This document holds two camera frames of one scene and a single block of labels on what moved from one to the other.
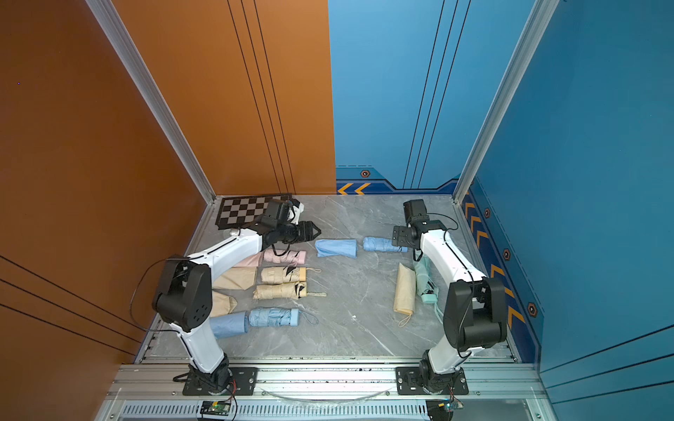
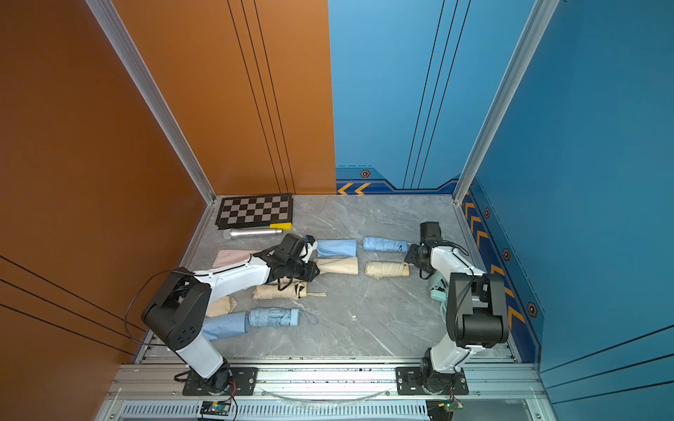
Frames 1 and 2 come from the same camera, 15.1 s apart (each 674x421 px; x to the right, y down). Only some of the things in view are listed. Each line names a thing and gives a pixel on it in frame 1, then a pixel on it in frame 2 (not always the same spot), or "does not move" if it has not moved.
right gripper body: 401,233 → 414,255
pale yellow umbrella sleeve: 223,304 does not move
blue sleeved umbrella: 383,245 does not move
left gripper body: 291,233 → 302,270
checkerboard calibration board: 241,211 does not move
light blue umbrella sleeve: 229,324 does not move
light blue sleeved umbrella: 268,317 does not move
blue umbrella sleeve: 329,247 does not move
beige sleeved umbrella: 405,287 → 379,269
